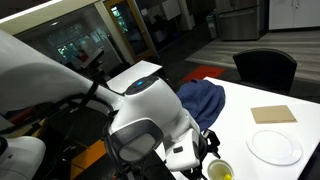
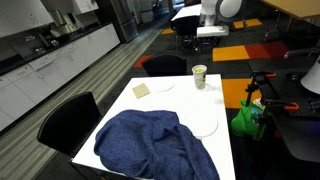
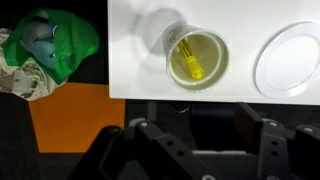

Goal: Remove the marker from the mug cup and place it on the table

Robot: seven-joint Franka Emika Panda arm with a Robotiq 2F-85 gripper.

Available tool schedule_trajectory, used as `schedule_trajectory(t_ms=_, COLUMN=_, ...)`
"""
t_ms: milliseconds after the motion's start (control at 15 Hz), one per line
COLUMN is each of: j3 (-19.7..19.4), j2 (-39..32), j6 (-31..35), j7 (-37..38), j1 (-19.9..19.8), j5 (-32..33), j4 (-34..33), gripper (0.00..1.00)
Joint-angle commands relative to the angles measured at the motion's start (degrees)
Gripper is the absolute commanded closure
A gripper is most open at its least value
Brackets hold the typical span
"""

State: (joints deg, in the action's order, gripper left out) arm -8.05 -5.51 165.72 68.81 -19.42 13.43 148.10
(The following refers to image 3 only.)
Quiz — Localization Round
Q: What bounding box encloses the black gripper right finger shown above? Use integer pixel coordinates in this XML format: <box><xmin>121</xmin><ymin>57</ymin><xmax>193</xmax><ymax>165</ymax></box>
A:
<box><xmin>233</xmin><ymin>102</ymin><xmax>291</xmax><ymax>180</ymax></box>

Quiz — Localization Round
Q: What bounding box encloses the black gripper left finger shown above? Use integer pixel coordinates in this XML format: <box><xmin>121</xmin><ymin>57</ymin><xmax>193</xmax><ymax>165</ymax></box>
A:
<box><xmin>134</xmin><ymin>119</ymin><xmax>218</xmax><ymax>180</ymax></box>

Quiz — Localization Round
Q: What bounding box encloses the yellow marker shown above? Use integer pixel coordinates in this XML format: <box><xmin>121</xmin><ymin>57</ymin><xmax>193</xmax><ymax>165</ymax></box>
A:
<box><xmin>177</xmin><ymin>38</ymin><xmax>205</xmax><ymax>80</ymax></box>

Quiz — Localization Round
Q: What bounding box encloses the translucent plastic cup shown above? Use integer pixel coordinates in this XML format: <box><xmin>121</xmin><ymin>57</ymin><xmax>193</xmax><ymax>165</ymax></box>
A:
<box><xmin>162</xmin><ymin>21</ymin><xmax>230</xmax><ymax>94</ymax></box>

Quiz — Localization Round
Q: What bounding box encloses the white round plate far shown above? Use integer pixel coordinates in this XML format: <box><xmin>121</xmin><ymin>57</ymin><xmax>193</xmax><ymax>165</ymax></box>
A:
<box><xmin>252</xmin><ymin>20</ymin><xmax>320</xmax><ymax>100</ymax></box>

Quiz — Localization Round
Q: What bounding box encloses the green plastic bag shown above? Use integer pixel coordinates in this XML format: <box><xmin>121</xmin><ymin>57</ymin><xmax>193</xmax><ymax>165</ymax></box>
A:
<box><xmin>1</xmin><ymin>8</ymin><xmax>101</xmax><ymax>85</ymax></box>

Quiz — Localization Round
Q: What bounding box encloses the patterned paper bag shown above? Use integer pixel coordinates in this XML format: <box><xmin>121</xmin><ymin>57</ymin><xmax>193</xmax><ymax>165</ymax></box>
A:
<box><xmin>0</xmin><ymin>28</ymin><xmax>69</xmax><ymax>102</ymax></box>

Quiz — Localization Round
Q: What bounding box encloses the teal plastic object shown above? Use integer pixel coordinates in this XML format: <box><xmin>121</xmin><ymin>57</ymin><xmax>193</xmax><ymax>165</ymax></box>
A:
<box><xmin>19</xmin><ymin>18</ymin><xmax>59</xmax><ymax>69</ymax></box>

